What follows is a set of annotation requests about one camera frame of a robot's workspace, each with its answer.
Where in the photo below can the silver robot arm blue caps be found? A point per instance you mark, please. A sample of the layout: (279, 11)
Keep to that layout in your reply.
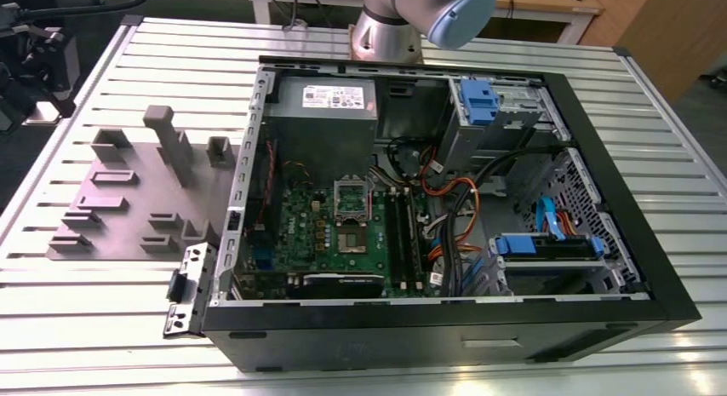
(386, 34)

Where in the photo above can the CPU socket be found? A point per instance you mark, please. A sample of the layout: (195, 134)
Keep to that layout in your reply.
(354, 241)

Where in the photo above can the black table corner cap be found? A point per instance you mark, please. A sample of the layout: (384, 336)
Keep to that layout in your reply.
(622, 52)
(132, 20)

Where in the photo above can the grey plastic parts rack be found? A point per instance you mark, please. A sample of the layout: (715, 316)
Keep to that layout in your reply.
(141, 200)

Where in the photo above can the grey power supply white label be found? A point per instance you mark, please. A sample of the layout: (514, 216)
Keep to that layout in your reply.
(323, 140)

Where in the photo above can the green motherboard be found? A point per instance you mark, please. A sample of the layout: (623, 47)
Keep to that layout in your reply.
(300, 234)

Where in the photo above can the black RAM slot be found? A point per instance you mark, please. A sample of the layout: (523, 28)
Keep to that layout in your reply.
(410, 234)
(395, 234)

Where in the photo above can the black graphics card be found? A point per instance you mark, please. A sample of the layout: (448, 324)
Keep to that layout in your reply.
(340, 285)

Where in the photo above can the blue plastic drive latch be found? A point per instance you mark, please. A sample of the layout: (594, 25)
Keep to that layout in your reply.
(479, 100)

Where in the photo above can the tall grey drive cage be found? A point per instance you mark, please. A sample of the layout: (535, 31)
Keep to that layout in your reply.
(471, 145)

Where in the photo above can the black open PC case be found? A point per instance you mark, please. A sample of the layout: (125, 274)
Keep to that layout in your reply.
(398, 340)

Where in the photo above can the hard disk in blue carrier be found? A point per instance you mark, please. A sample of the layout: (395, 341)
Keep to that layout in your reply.
(519, 245)

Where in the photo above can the perforated grey disk bay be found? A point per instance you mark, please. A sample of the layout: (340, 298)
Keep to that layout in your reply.
(551, 266)

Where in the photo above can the wooden cabinet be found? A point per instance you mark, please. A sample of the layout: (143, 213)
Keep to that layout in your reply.
(670, 38)

